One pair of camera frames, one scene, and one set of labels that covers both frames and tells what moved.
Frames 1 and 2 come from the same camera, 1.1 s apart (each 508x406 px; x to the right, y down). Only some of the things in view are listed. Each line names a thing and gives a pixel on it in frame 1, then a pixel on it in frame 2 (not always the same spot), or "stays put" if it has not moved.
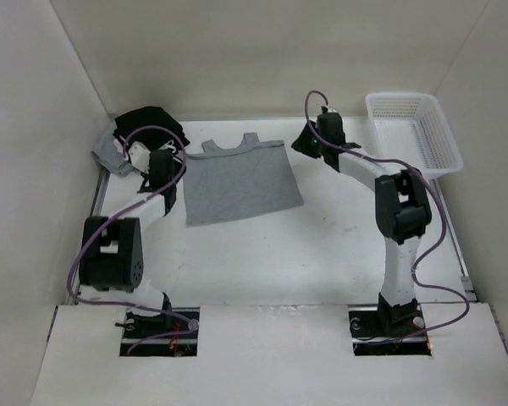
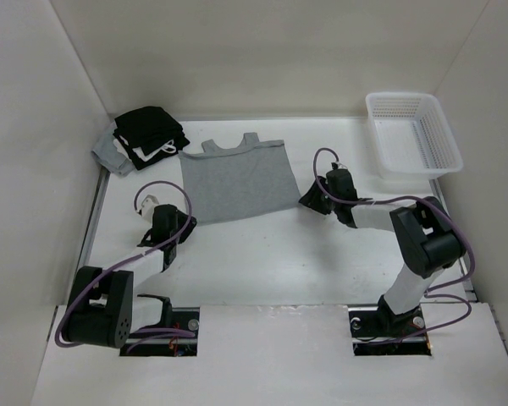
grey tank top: (252, 178) stays put
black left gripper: (178, 170) -> (183, 220)
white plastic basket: (411, 128) stays put
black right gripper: (302, 144) -> (311, 198)
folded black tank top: (151, 126) stays put
